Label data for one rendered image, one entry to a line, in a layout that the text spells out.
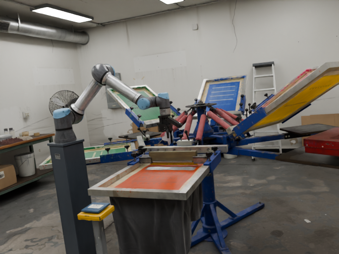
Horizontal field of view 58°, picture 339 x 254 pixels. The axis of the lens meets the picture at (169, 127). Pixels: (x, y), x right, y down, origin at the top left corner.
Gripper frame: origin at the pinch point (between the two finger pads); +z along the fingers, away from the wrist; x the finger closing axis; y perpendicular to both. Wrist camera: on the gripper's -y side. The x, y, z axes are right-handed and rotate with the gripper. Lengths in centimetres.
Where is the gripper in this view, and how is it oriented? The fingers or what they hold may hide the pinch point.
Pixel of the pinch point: (171, 142)
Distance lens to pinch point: 214.4
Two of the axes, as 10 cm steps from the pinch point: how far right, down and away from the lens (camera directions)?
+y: -9.3, 0.5, 3.6
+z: 1.0, 9.9, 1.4
